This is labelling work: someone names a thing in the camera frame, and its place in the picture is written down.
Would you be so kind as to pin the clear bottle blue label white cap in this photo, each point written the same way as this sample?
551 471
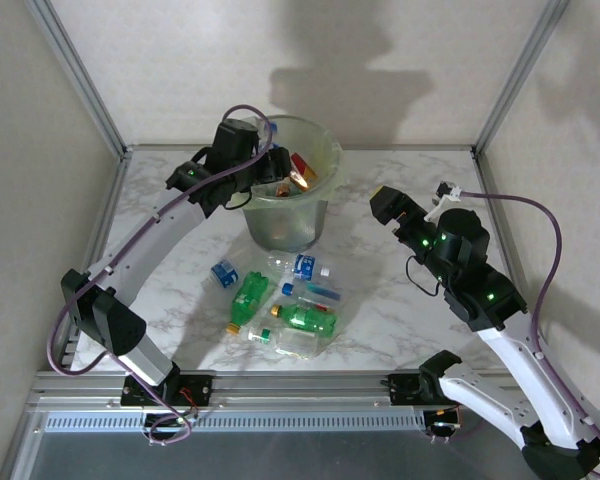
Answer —
305 265

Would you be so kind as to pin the crushed clear bottle blue label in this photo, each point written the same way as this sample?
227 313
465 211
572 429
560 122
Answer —
226 274

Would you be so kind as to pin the green soda bottle gold cap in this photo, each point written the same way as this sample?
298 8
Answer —
307 317

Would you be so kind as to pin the green soda bottle yellow cap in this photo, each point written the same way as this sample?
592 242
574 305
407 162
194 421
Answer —
247 295

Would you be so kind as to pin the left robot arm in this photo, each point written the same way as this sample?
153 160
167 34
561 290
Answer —
145 250

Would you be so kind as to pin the grey mesh waste bin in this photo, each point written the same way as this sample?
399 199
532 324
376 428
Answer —
285 225

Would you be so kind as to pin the small circuit board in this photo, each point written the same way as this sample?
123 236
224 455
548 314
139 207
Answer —
442 425

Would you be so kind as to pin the grey metal panel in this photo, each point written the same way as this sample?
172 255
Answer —
300 457

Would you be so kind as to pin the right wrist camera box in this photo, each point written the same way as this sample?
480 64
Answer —
450 191

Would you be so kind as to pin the aluminium table side rail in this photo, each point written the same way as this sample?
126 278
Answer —
109 200
485 175

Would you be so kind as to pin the aluminium table edge rail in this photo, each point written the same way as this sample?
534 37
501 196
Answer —
155 147

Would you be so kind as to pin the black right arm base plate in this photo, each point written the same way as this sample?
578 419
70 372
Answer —
400 390

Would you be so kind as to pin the aluminium frame post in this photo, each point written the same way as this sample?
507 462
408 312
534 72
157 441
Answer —
76 75
521 75

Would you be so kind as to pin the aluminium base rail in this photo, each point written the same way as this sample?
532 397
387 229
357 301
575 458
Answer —
300 390

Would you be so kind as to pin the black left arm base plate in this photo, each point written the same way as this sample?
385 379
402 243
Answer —
202 387

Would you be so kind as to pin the aluminium lower frame bar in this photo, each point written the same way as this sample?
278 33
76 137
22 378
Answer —
17 450

